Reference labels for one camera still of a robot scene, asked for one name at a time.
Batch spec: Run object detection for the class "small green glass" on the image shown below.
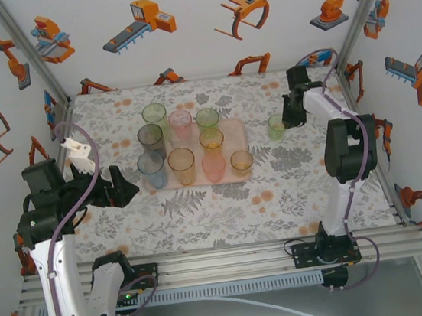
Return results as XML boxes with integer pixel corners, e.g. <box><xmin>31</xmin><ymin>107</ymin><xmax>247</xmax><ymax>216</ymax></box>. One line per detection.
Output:
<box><xmin>266</xmin><ymin>112</ymin><xmax>290</xmax><ymax>142</ymax></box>

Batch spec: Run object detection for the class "grey glass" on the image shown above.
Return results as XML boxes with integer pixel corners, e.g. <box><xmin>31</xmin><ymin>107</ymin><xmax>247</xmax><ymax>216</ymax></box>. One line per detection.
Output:
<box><xmin>135</xmin><ymin>122</ymin><xmax>169</xmax><ymax>163</ymax></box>

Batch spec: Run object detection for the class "small orange glass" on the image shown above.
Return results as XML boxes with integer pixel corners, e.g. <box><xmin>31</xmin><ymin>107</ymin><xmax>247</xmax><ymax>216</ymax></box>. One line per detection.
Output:
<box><xmin>228</xmin><ymin>148</ymin><xmax>256</xmax><ymax>178</ymax></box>

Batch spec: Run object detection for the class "tall orange glass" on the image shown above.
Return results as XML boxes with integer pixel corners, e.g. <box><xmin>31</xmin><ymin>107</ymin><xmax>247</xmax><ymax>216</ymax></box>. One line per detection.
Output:
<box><xmin>165</xmin><ymin>145</ymin><xmax>199</xmax><ymax>189</ymax></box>

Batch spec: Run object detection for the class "tall green glass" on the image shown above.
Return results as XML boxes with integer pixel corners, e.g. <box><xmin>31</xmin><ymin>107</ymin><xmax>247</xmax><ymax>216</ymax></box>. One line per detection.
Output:
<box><xmin>140</xmin><ymin>101</ymin><xmax>174</xmax><ymax>144</ymax></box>

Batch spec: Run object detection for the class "wide amber glass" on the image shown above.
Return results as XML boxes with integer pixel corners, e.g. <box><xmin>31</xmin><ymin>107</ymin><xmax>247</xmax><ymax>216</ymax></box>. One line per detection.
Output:
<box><xmin>197</xmin><ymin>125</ymin><xmax>226</xmax><ymax>156</ymax></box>

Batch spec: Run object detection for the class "medium green glass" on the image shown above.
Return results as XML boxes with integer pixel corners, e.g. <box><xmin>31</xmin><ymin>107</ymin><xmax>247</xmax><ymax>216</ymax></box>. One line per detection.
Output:
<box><xmin>193</xmin><ymin>106</ymin><xmax>222</xmax><ymax>133</ymax></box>

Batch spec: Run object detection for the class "pink glass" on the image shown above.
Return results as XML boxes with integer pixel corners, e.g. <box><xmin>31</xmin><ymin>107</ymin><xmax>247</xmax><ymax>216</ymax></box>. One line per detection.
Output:
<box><xmin>167</xmin><ymin>108</ymin><xmax>196</xmax><ymax>141</ymax></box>
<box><xmin>200</xmin><ymin>151</ymin><xmax>229</xmax><ymax>186</ymax></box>

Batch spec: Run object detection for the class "pink rectangular tray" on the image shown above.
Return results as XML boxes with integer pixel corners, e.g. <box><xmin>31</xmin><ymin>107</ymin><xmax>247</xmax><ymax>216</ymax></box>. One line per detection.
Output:
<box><xmin>137</xmin><ymin>116</ymin><xmax>254</xmax><ymax>194</ymax></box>

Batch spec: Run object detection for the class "blue glass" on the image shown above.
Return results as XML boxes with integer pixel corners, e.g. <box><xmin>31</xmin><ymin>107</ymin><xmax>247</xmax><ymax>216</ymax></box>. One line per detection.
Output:
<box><xmin>135</xmin><ymin>149</ymin><xmax>170</xmax><ymax>192</ymax></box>

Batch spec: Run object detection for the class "floral tablecloth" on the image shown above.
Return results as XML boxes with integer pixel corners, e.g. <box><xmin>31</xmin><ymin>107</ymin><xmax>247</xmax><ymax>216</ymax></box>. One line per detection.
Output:
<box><xmin>51</xmin><ymin>57</ymin><xmax>401</xmax><ymax>267</ymax></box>

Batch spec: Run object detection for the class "black controller board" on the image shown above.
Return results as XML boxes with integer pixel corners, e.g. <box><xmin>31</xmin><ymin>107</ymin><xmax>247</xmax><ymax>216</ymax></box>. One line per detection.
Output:
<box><xmin>320</xmin><ymin>264</ymin><xmax>352</xmax><ymax>294</ymax></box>
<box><xmin>110</xmin><ymin>288</ymin><xmax>143</xmax><ymax>314</ymax></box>

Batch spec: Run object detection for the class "thin white tube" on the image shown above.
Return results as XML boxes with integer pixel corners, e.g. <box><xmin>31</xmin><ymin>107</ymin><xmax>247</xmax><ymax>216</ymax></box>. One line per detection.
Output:
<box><xmin>206</xmin><ymin>281</ymin><xmax>331</xmax><ymax>316</ymax></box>

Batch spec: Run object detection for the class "aluminium side rail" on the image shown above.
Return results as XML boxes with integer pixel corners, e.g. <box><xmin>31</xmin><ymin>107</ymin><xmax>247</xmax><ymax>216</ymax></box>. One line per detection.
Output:
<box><xmin>44</xmin><ymin>97</ymin><xmax>84</xmax><ymax>186</ymax></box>
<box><xmin>333</xmin><ymin>58</ymin><xmax>413</xmax><ymax>233</ymax></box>

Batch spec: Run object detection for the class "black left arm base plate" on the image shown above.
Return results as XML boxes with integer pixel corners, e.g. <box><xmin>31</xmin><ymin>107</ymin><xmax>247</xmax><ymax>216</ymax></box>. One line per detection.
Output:
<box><xmin>129</xmin><ymin>262</ymin><xmax>162</xmax><ymax>291</ymax></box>

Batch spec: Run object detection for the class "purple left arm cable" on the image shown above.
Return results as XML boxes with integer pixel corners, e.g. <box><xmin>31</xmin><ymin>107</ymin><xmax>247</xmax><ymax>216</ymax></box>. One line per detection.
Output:
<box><xmin>29</xmin><ymin>112</ymin><xmax>163</xmax><ymax>316</ymax></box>

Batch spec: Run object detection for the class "aluminium corner post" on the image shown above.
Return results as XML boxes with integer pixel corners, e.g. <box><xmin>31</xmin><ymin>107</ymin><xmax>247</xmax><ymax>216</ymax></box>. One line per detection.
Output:
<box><xmin>0</xmin><ymin>0</ymin><xmax>74</xmax><ymax>116</ymax></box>
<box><xmin>325</xmin><ymin>0</ymin><xmax>413</xmax><ymax>74</ymax></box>

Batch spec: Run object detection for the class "aluminium frame rail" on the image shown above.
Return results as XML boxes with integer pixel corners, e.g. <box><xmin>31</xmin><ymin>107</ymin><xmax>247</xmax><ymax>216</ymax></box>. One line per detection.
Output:
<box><xmin>16</xmin><ymin>221</ymin><xmax>422</xmax><ymax>308</ymax></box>

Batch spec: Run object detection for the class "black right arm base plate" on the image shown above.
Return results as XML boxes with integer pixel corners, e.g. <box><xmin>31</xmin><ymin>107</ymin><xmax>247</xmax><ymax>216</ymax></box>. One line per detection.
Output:
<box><xmin>290</xmin><ymin>236</ymin><xmax>362</xmax><ymax>272</ymax></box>

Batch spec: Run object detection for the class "white slotted cable duct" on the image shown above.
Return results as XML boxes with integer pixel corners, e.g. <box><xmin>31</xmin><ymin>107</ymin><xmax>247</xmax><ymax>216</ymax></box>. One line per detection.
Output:
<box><xmin>36</xmin><ymin>270</ymin><xmax>324</xmax><ymax>316</ymax></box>

